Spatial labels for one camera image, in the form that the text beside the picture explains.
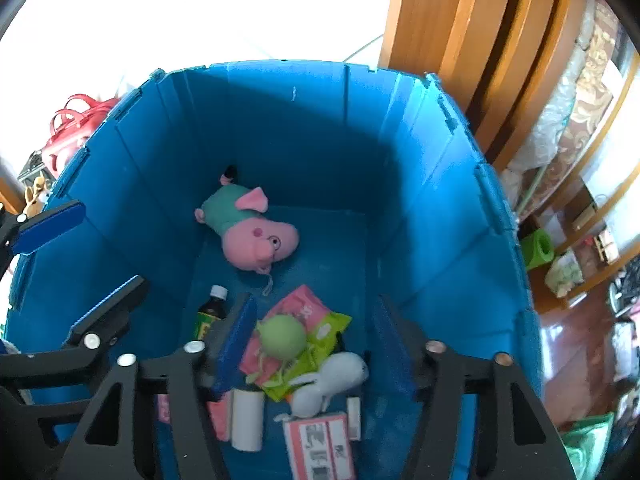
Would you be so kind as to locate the dark glass bottle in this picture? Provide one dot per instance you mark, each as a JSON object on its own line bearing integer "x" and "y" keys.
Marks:
{"x": 212, "y": 310}

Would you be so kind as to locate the white plush toy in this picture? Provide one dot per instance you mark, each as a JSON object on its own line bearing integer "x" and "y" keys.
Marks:
{"x": 340, "y": 370}

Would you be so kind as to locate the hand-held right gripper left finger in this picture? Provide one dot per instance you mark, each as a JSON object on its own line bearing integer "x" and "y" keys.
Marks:
{"x": 235, "y": 345}

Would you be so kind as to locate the narrow white box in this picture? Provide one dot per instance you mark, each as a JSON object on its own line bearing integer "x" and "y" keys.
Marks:
{"x": 354, "y": 417}

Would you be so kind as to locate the green rolled mat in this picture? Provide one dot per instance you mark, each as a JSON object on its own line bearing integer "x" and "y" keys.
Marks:
{"x": 537, "y": 250}

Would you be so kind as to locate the white tissue pack red print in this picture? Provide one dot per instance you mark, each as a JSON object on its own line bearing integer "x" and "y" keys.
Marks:
{"x": 320, "y": 445}

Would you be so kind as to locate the pink tissue packet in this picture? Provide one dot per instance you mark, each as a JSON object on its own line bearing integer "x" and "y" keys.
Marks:
{"x": 220, "y": 417}

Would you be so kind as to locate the green wet wipes packet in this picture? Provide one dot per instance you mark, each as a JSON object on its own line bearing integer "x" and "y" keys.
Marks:
{"x": 325, "y": 330}

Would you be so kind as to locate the white tissue roll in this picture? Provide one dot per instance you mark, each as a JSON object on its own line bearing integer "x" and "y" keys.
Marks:
{"x": 247, "y": 420}

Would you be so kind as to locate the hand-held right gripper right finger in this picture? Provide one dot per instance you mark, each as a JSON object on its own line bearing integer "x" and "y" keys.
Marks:
{"x": 395, "y": 350}

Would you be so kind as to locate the rolled patterned carpet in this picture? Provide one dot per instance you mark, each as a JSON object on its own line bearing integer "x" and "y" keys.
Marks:
{"x": 575, "y": 110}

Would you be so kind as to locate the white and green bag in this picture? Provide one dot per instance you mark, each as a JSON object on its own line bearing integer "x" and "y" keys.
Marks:
{"x": 564, "y": 272}

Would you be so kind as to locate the pig plush teal shirt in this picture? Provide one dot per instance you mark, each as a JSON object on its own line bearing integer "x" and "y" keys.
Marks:
{"x": 250, "y": 245}

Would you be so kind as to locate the green ball plush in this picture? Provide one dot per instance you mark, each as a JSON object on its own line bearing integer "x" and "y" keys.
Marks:
{"x": 280, "y": 337}

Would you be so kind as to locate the wooden door frame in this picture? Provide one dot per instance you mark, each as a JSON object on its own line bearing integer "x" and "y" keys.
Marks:
{"x": 450, "y": 20}

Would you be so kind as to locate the red handbag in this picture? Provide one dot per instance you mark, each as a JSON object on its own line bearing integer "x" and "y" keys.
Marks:
{"x": 70, "y": 135}

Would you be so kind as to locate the blue plastic bin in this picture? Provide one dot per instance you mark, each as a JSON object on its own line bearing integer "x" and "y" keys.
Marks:
{"x": 325, "y": 160}

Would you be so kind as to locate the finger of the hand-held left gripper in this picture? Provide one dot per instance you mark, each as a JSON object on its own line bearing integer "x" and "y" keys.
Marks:
{"x": 112, "y": 310}
{"x": 50, "y": 225}

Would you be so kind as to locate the pink wet wipes packet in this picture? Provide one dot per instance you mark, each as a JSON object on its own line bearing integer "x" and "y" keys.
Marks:
{"x": 300, "y": 305}

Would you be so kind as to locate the brown plush toy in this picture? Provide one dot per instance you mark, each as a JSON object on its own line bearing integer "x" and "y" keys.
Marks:
{"x": 35, "y": 200}

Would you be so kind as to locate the green plastic bag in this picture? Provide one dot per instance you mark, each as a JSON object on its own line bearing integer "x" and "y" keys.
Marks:
{"x": 587, "y": 445}

